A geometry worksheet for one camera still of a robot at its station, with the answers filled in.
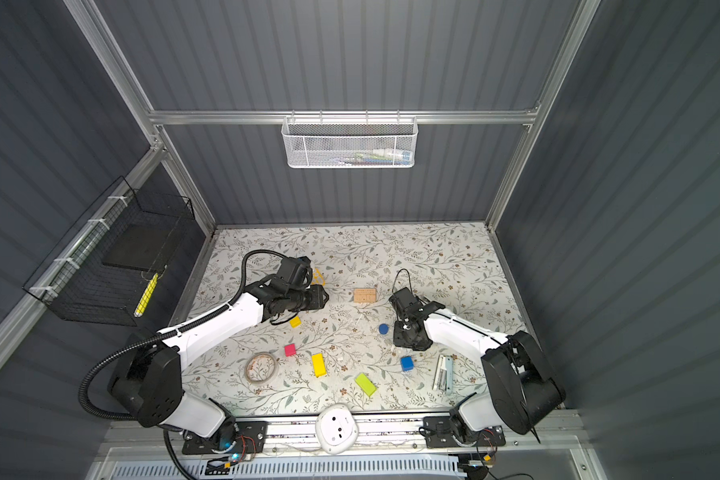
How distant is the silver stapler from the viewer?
0.82 meters

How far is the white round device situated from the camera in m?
0.71

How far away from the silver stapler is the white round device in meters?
0.25
